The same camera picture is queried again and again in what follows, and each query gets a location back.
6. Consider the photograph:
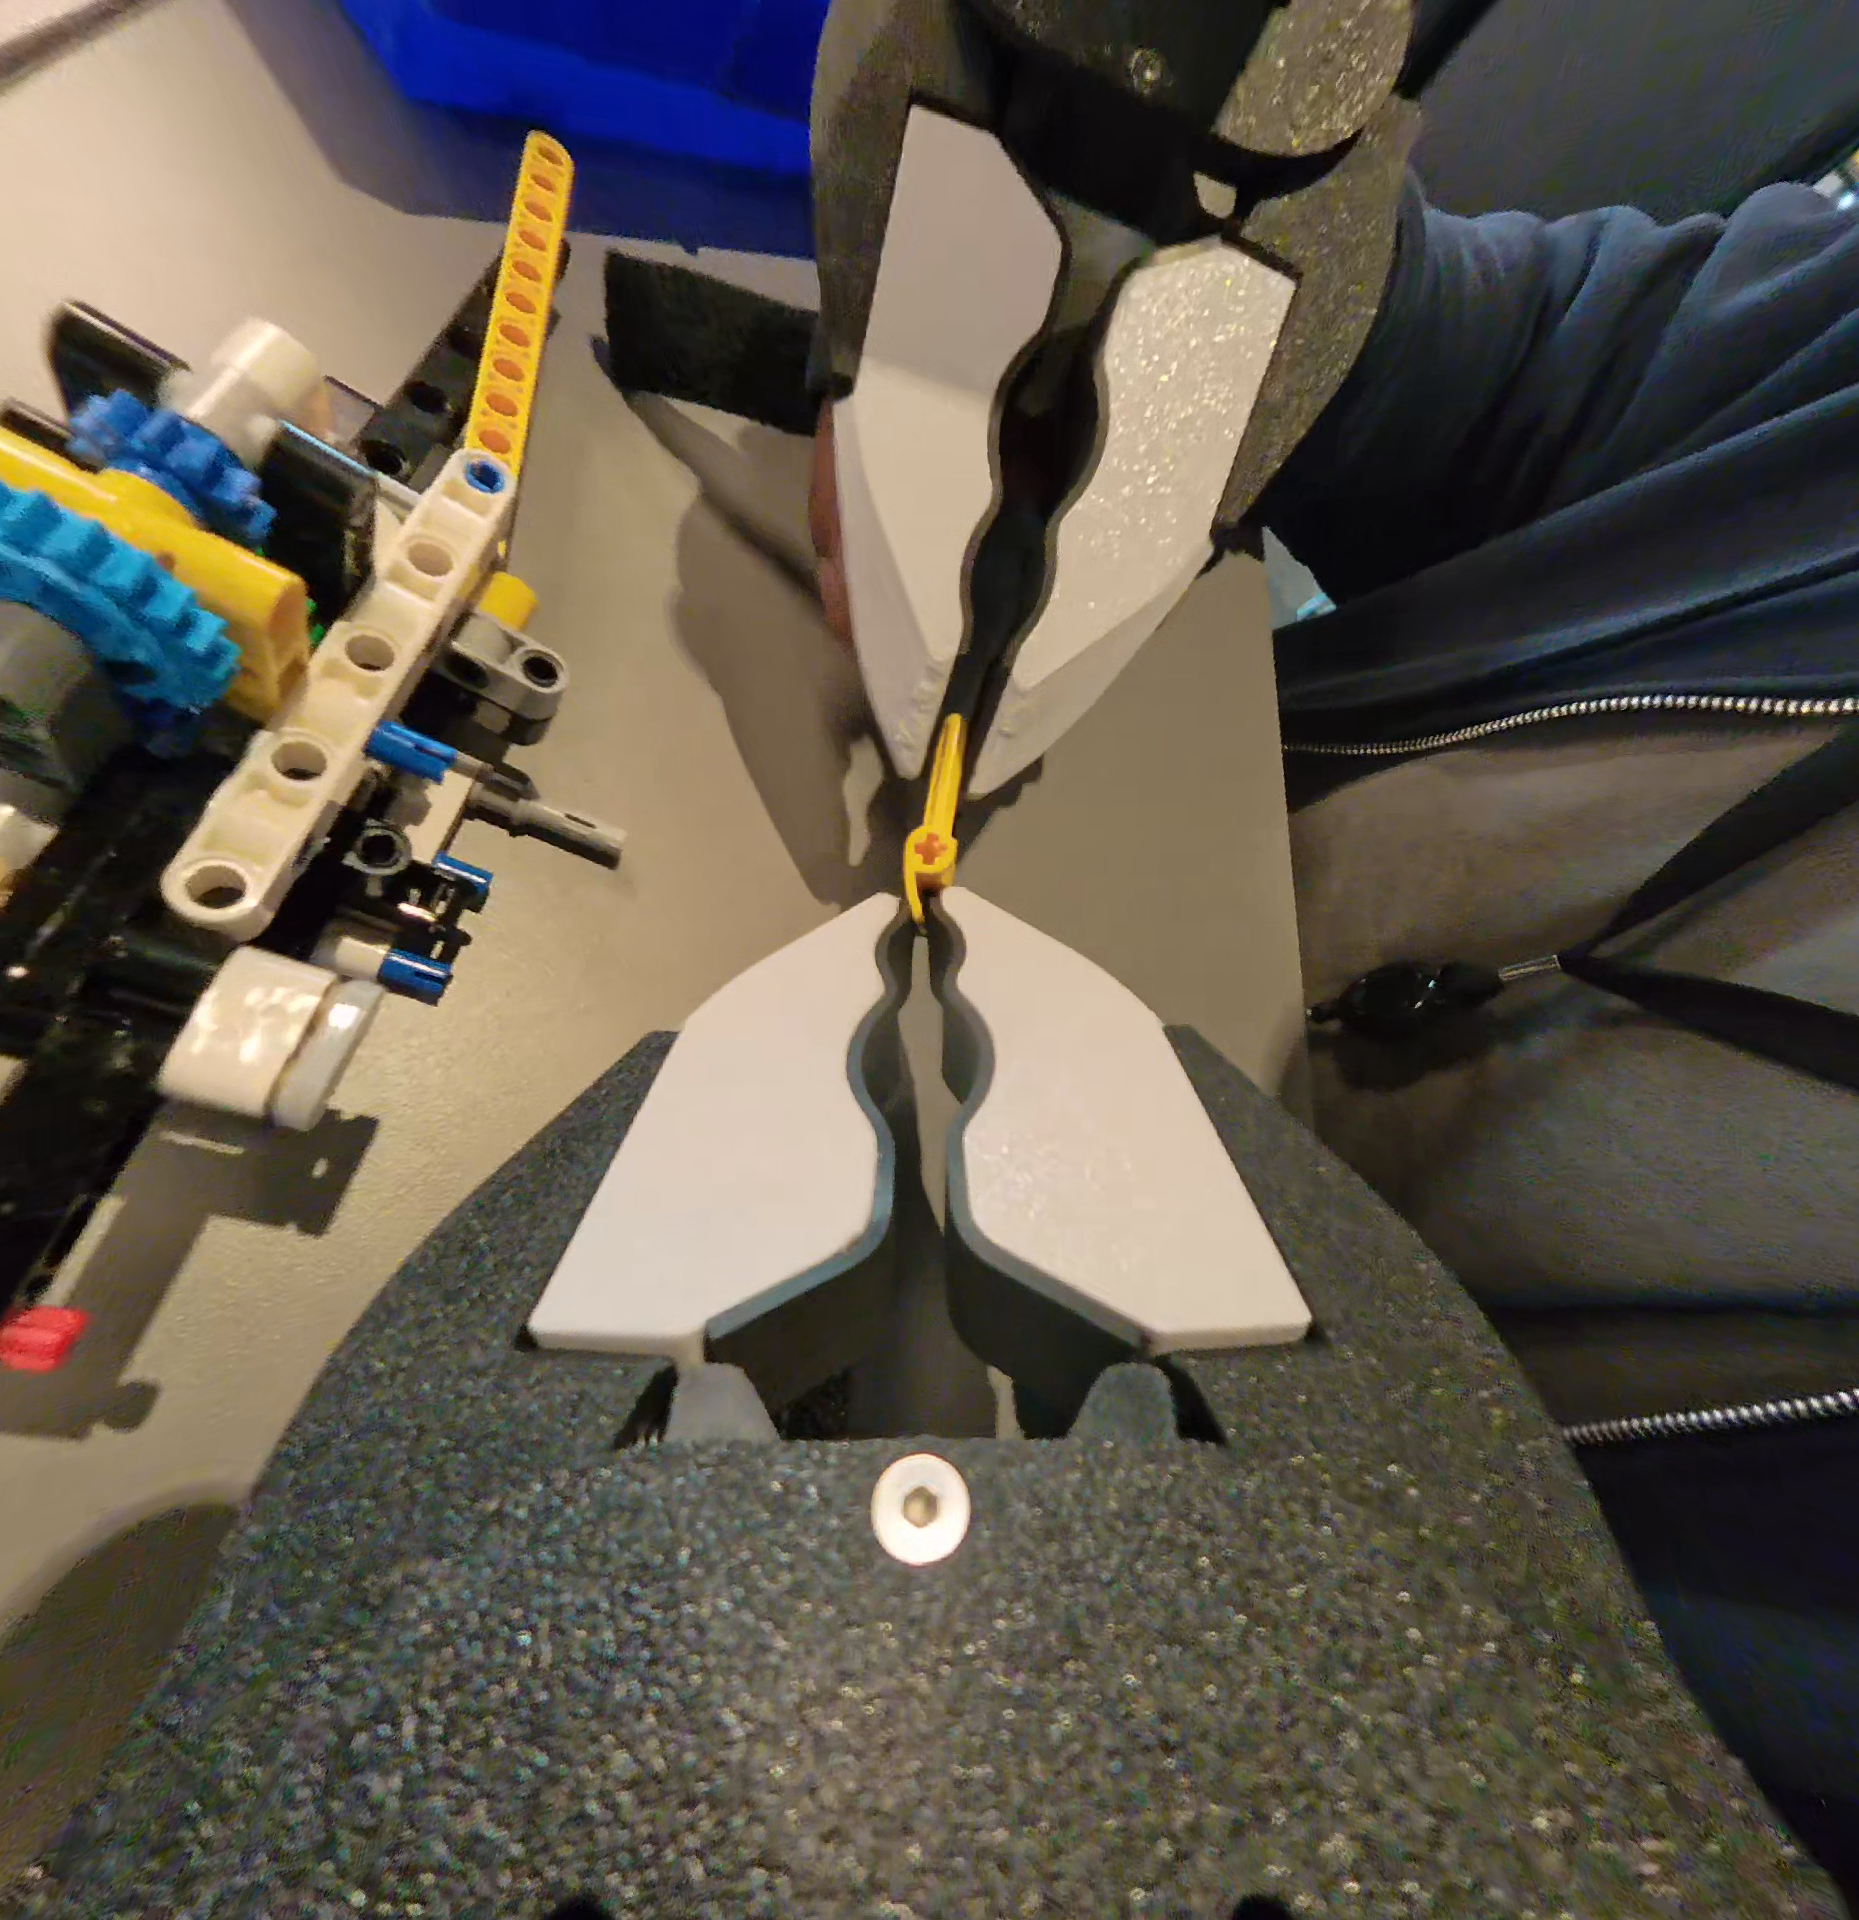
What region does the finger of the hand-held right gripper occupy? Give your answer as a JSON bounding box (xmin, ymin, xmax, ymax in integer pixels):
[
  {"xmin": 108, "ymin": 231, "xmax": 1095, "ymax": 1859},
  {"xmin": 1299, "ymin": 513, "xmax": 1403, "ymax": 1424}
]
[
  {"xmin": 830, "ymin": 97, "xmax": 1068, "ymax": 782},
  {"xmin": 963, "ymin": 243, "xmax": 1305, "ymax": 798}
]

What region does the partly built lego vehicle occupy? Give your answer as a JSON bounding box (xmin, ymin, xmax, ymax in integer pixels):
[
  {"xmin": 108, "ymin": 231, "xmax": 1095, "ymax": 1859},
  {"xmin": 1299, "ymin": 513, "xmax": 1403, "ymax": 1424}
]
[{"xmin": 0, "ymin": 131, "xmax": 632, "ymax": 1372}]

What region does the black cord toggle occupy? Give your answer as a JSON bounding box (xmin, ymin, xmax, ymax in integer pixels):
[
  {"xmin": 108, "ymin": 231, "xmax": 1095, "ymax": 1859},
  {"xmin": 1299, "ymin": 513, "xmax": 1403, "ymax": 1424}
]
[{"xmin": 1306, "ymin": 957, "xmax": 1508, "ymax": 1027}]

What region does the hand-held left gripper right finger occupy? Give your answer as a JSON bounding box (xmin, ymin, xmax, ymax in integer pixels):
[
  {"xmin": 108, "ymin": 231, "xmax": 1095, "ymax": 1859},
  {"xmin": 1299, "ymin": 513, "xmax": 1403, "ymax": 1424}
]
[{"xmin": 928, "ymin": 883, "xmax": 1316, "ymax": 1365}]

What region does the navy zip jacket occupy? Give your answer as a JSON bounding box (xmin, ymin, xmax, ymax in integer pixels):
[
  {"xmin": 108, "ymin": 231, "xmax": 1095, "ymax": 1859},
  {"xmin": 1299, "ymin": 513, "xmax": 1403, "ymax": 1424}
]
[{"xmin": 1267, "ymin": 0, "xmax": 1859, "ymax": 1920}]

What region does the person's right hand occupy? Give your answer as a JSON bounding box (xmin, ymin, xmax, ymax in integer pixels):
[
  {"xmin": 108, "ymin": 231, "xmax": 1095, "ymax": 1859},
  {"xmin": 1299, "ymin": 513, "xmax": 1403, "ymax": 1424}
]
[{"xmin": 805, "ymin": 435, "xmax": 858, "ymax": 646}]

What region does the blue plastic bin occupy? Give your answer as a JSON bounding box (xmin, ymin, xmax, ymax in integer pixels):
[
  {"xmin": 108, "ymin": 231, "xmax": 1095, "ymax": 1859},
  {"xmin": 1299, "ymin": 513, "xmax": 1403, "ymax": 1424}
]
[{"xmin": 336, "ymin": 0, "xmax": 820, "ymax": 181}]

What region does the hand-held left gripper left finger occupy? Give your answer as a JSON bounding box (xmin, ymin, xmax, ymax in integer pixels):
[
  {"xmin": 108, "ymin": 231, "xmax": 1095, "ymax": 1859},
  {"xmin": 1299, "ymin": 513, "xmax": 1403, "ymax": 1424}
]
[{"xmin": 526, "ymin": 891, "xmax": 912, "ymax": 1365}]

